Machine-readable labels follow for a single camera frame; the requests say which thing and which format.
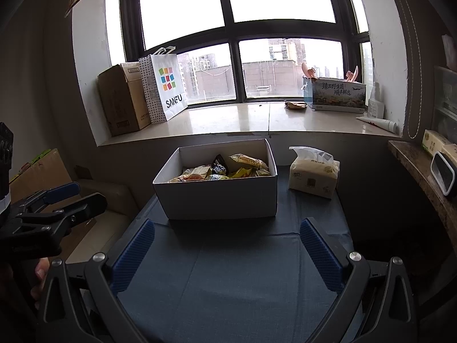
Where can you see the brown stitched panel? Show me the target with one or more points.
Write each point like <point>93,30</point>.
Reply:
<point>425,25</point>

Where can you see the dark framed window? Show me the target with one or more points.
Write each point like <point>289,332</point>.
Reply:
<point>230,35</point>

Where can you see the person's left hand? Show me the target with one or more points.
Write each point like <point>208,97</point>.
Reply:
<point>41,275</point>

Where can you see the white cardboard box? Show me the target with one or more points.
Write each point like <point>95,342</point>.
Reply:
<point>214,200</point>

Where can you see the white plastic bottle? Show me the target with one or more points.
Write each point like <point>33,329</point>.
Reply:
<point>375,107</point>

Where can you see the blue table cloth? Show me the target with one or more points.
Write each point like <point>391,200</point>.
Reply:
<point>232,275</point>

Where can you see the stone side counter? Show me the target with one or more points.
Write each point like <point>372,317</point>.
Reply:
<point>410,164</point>

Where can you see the beige tissue pack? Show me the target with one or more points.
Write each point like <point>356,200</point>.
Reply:
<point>314,182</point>

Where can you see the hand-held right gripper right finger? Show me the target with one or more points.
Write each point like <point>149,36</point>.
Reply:
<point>321,253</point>

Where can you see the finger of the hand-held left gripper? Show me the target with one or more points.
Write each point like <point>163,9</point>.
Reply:
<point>62,190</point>
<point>85,207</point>

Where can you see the white paper shopping bag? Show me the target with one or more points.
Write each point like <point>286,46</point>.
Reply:
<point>159,64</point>

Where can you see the white tube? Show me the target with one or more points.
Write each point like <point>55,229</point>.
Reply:
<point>378,123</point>

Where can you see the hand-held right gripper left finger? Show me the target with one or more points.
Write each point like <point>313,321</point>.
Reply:
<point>134,253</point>

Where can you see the white device with dark screen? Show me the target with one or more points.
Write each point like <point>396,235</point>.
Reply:
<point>442,171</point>

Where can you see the flat brown packet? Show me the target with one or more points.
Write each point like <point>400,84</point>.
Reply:
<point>295,105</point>

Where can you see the clear plastic drawer unit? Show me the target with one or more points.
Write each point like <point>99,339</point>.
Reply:
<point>446,103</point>

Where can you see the brown cardboard box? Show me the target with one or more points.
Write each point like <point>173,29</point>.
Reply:
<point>119,103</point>

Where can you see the pink plastic item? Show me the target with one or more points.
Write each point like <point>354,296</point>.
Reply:
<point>307,70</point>
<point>351,75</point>

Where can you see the large open cardboard box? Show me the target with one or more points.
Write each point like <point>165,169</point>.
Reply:
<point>39,177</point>

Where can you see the green and white box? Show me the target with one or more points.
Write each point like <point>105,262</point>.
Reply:
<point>433,141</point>

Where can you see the pile of snack packets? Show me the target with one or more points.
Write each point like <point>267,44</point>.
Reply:
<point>214,175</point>

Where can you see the landscape printed box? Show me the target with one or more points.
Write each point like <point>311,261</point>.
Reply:
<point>335,96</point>

